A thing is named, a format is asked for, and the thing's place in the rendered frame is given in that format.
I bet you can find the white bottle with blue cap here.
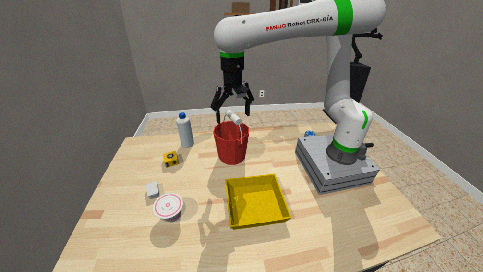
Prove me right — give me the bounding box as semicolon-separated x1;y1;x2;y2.
176;112;194;148

